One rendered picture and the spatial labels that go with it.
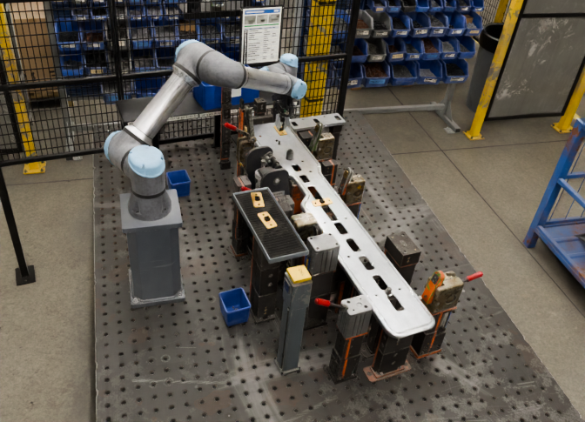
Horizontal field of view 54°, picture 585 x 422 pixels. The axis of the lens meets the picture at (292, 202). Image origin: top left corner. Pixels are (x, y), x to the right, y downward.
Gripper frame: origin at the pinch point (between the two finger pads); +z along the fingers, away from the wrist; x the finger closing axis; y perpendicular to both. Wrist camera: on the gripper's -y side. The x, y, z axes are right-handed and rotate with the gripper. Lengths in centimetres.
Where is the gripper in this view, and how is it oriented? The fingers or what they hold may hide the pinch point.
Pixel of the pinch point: (280, 126)
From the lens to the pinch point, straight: 266.9
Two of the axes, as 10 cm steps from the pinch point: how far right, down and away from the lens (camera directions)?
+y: 3.9, 6.0, -7.0
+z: -1.0, 7.8, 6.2
